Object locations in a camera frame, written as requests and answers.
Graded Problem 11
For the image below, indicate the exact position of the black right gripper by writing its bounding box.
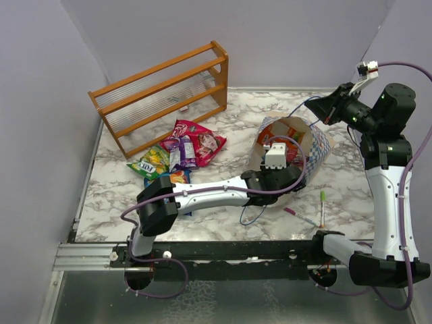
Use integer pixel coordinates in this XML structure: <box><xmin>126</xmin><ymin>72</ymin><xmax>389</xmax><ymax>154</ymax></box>
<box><xmin>306</xmin><ymin>82</ymin><xmax>381</xmax><ymax>134</ymax></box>

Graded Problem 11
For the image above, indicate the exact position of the blue checkered paper bag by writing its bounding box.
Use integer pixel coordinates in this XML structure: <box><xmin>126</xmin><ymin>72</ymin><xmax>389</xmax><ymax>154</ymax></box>
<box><xmin>247</xmin><ymin>111</ymin><xmax>335</xmax><ymax>184</ymax></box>

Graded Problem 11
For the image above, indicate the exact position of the red pink snack bag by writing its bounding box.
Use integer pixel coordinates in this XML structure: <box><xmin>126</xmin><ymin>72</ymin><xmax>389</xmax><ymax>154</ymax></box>
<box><xmin>172</xmin><ymin>119</ymin><xmax>227</xmax><ymax>167</ymax></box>

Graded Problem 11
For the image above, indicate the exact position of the purple snack bag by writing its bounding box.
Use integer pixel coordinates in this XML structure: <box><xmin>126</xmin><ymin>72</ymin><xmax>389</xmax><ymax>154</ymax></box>
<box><xmin>161</xmin><ymin>135</ymin><xmax>198</xmax><ymax>172</ymax></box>

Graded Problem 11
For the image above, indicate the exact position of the blue gummy snack bag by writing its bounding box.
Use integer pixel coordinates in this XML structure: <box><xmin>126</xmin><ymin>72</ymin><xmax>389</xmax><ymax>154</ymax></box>
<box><xmin>143</xmin><ymin>170</ymin><xmax>192</xmax><ymax>217</ymax></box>

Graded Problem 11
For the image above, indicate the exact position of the green snack bag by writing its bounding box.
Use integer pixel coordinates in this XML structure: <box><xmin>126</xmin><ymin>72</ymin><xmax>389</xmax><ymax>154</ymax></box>
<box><xmin>126</xmin><ymin>145</ymin><xmax>169</xmax><ymax>180</ymax></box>

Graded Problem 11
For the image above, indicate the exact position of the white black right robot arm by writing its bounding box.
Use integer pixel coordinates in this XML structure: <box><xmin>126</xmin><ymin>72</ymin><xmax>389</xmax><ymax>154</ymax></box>
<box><xmin>306</xmin><ymin>82</ymin><xmax>431</xmax><ymax>288</ymax></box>

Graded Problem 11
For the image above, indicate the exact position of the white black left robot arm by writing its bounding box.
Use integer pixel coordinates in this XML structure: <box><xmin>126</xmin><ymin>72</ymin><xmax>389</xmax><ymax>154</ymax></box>
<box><xmin>126</xmin><ymin>165</ymin><xmax>306</xmax><ymax>267</ymax></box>

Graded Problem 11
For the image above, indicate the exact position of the pink berry candy packet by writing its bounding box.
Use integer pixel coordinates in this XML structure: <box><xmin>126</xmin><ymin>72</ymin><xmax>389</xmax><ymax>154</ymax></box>
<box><xmin>286</xmin><ymin>147</ymin><xmax>304</xmax><ymax>169</ymax></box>

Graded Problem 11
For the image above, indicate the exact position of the green marker pen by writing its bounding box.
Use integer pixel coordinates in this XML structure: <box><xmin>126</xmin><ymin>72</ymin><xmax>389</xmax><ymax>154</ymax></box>
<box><xmin>320</xmin><ymin>190</ymin><xmax>326</xmax><ymax>228</ymax></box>

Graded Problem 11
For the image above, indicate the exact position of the purple marker pen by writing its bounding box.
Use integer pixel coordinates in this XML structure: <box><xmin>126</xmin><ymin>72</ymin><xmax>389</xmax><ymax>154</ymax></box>
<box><xmin>284</xmin><ymin>207</ymin><xmax>320</xmax><ymax>227</ymax></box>

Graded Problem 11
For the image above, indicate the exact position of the orange wooden rack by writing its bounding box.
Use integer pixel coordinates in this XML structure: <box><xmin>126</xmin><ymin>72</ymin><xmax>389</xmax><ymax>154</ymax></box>
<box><xmin>88</xmin><ymin>40</ymin><xmax>229</xmax><ymax>159</ymax></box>

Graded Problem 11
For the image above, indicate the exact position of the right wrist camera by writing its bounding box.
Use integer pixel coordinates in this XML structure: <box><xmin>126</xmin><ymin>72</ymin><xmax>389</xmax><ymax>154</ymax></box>
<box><xmin>348</xmin><ymin>61</ymin><xmax>379</xmax><ymax>96</ymax></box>

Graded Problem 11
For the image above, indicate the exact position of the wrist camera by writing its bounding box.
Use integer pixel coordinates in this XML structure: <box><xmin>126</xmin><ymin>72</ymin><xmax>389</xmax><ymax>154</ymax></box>
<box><xmin>263</xmin><ymin>142</ymin><xmax>288</xmax><ymax>169</ymax></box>
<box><xmin>348</xmin><ymin>61</ymin><xmax>379</xmax><ymax>96</ymax></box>

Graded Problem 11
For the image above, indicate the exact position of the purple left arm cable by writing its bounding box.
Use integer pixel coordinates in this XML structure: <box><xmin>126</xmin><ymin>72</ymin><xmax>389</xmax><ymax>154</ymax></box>
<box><xmin>120</xmin><ymin>134</ymin><xmax>308</xmax><ymax>261</ymax></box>

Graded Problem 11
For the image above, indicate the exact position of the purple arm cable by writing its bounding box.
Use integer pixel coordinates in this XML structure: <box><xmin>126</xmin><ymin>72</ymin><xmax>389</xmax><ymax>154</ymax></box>
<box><xmin>376</xmin><ymin>61</ymin><xmax>432</xmax><ymax>311</ymax></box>
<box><xmin>120</xmin><ymin>134</ymin><xmax>308</xmax><ymax>261</ymax></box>

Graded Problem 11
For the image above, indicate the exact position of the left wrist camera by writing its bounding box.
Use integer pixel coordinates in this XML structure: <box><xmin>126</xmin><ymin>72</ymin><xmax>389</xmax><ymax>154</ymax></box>
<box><xmin>263</xmin><ymin>142</ymin><xmax>288</xmax><ymax>169</ymax></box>

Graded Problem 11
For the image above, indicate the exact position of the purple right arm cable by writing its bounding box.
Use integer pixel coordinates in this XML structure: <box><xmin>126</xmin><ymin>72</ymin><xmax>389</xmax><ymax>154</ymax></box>
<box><xmin>376</xmin><ymin>61</ymin><xmax>432</xmax><ymax>311</ymax></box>

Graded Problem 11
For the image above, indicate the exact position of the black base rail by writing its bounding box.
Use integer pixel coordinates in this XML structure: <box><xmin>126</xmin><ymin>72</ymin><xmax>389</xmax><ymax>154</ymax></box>
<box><xmin>110</xmin><ymin>240</ymin><xmax>339</xmax><ymax>287</ymax></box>

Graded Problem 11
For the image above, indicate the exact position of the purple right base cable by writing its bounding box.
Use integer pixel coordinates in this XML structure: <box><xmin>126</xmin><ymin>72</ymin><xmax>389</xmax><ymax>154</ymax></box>
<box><xmin>308</xmin><ymin>266</ymin><xmax>372</xmax><ymax>297</ymax></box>

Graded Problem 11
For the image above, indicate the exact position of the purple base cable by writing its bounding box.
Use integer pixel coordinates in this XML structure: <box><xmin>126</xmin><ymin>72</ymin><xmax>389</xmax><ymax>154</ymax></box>
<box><xmin>123</xmin><ymin>258</ymin><xmax>189</xmax><ymax>298</ymax></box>
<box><xmin>308</xmin><ymin>266</ymin><xmax>372</xmax><ymax>297</ymax></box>

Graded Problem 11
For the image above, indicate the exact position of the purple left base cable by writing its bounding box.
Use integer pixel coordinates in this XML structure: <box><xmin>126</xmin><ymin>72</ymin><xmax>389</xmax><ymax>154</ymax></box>
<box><xmin>123</xmin><ymin>258</ymin><xmax>189</xmax><ymax>298</ymax></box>

